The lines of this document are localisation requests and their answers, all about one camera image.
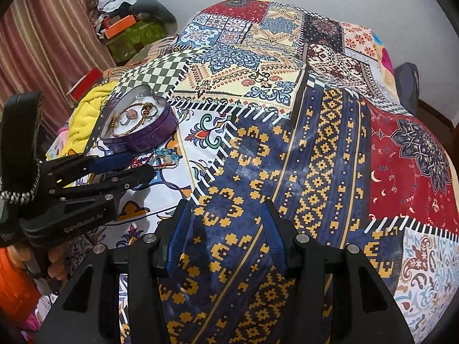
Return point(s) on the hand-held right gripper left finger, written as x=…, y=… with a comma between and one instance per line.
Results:
x=177, y=229

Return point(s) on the red box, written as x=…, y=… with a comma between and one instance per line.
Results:
x=84, y=80

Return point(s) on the pink cloth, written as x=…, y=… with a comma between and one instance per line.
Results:
x=61, y=136

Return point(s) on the orange box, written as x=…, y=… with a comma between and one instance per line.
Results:
x=120, y=25

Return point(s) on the patchwork printed blanket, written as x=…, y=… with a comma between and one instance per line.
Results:
x=287, y=132

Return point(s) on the striped red curtain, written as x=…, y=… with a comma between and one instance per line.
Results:
x=46, y=25

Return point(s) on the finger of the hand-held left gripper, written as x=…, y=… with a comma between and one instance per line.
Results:
x=107, y=162
x=122, y=182

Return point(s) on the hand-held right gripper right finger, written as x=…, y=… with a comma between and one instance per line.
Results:
x=276, y=238

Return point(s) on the purple heart-shaped tin box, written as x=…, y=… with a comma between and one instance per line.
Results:
x=157, y=132

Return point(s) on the grey pillow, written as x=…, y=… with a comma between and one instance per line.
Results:
x=154, y=10

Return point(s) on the yellow cloth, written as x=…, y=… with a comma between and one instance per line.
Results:
x=89, y=114

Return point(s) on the grey bag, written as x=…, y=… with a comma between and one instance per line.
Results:
x=407, y=86

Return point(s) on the person's left hand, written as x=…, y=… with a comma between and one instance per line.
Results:
x=57, y=263

